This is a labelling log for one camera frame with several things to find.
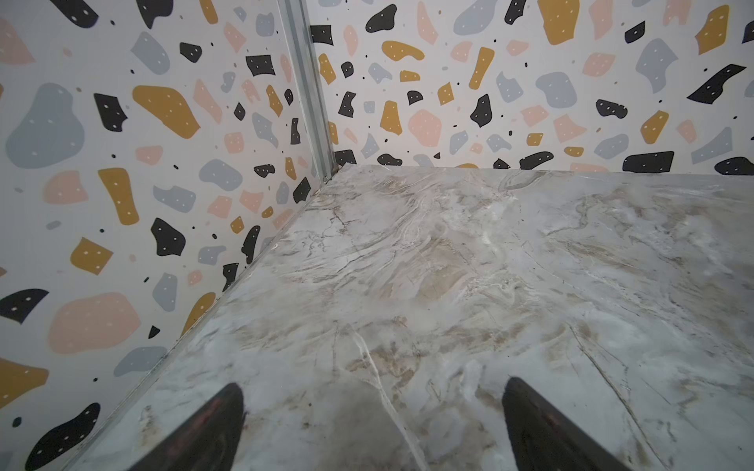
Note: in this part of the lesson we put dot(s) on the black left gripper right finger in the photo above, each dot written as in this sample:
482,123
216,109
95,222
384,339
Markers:
542,438

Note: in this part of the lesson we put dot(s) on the aluminium left corner post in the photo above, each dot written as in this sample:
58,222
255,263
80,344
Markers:
294,17

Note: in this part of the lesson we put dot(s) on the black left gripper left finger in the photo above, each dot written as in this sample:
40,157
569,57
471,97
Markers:
208,440

